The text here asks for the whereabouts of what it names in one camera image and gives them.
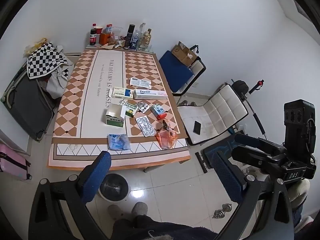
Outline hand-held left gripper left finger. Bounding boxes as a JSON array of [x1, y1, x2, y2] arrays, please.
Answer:
[[29, 151, 112, 240]]

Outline silver dumbbell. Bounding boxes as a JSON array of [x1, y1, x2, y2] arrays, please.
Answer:
[[212, 203, 230, 219]]

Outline blue plastic packet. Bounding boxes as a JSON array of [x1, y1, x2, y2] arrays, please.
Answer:
[[107, 133, 131, 151]]

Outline orange plastic wrapper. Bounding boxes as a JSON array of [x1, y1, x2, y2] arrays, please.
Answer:
[[154, 120, 178, 149]]

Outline pink suitcase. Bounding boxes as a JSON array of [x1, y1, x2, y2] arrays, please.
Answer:
[[0, 144, 32, 182]]

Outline dark open suitcase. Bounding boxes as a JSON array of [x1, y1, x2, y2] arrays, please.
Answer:
[[0, 66, 55, 142]]

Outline diamond pattern printed tablecloth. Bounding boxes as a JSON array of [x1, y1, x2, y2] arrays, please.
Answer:
[[47, 49, 192, 172]]

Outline gold liquor bottle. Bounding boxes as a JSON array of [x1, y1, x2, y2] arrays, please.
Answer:
[[144, 28, 153, 47]]

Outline blue seat chair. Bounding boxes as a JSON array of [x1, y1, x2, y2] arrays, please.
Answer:
[[159, 47, 207, 97]]

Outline long silver blister pack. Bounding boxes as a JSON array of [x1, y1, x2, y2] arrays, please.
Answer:
[[136, 116, 155, 137]]

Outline green white medicine box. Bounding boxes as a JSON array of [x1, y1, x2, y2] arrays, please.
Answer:
[[119, 100, 139, 109]]

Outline white blue medicine box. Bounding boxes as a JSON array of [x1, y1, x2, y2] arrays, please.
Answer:
[[112, 87, 135, 99]]

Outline black round trash bin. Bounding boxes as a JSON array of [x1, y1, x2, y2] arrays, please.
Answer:
[[98, 174, 129, 202]]

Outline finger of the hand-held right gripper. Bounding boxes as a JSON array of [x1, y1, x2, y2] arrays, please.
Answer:
[[234, 133, 287, 156], [231, 147, 286, 168]]

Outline open green white box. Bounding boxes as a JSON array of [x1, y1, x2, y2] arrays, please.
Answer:
[[104, 103, 126, 127]]

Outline orange juice bottle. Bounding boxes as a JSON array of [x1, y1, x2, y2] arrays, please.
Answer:
[[99, 24, 112, 45]]

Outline blue patterned bottle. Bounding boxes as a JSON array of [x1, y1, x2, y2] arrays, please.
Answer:
[[130, 31, 140, 51]]

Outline long white toothpaste box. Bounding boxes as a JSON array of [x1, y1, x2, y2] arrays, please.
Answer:
[[133, 89, 168, 100]]

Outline white padded chair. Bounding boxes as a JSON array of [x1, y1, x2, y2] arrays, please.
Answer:
[[177, 82, 249, 146]]

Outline grey slipper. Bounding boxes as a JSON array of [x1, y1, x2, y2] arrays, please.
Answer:
[[131, 202, 148, 217]]

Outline yellow plastic bag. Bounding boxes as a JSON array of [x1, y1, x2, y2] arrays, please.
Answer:
[[24, 38, 48, 57]]

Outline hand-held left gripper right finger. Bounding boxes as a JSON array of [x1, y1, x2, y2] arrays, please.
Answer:
[[216, 152, 295, 240]]

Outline white printed paper leaflet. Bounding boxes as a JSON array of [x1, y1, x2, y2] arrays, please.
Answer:
[[129, 77, 151, 88]]

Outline black blue padded board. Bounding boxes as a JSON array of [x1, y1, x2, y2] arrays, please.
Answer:
[[195, 140, 242, 173]]

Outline light grey garment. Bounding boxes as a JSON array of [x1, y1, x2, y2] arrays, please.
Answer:
[[46, 45, 75, 99]]

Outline person's dark trousers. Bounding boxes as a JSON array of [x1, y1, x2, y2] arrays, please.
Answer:
[[111, 215, 218, 240]]

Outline brown cardboard box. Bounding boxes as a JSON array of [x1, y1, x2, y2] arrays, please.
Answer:
[[171, 41, 199, 66]]

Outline clear plastic bag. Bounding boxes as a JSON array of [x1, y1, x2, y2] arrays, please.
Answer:
[[110, 26, 124, 44]]

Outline small square blister pack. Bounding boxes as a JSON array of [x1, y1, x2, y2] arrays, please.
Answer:
[[136, 102, 150, 113]]

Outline tall clear glass bottle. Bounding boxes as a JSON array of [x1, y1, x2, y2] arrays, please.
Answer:
[[139, 22, 147, 51]]

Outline cola bottle red cap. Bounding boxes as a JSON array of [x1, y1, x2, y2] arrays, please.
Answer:
[[89, 23, 97, 46]]

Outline black spray can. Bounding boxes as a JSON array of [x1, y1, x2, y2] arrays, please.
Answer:
[[124, 24, 136, 50]]

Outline red blue small box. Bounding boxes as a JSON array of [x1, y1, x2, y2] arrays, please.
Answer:
[[151, 104, 167, 120]]

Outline black white checkered cloth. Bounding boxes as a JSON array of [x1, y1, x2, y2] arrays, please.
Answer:
[[26, 42, 69, 79]]

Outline black exercise machine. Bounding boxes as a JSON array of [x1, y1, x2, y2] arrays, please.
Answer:
[[230, 79, 269, 140]]

